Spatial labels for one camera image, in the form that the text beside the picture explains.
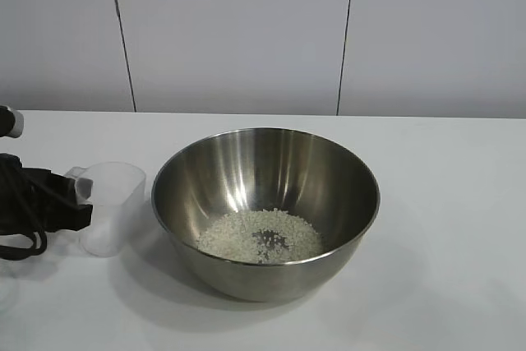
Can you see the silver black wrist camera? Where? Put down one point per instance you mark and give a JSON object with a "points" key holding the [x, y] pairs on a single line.
{"points": [[8, 121]]}

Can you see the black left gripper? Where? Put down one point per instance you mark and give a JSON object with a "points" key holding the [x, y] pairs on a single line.
{"points": [[24, 203]]}

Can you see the white rice grains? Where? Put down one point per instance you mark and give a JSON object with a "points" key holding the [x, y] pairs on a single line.
{"points": [[234, 240]]}

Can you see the clear plastic measuring cup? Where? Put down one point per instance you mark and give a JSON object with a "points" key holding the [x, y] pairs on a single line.
{"points": [[119, 203]]}

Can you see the stainless steel mixing bowl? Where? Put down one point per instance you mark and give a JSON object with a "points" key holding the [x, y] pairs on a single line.
{"points": [[263, 281]]}

